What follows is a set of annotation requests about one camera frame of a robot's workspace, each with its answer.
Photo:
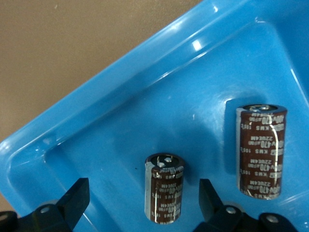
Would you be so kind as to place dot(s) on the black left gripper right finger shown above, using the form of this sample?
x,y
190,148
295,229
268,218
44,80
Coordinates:
x,y
212,207

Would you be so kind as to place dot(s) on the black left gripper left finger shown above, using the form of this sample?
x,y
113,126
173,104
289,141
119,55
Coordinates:
x,y
72,205

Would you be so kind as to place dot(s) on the brown cylindrical capacitor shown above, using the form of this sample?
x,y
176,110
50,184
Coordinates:
x,y
165,191
262,154

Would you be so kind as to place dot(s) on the blue plastic tray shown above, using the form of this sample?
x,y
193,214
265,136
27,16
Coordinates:
x,y
169,108

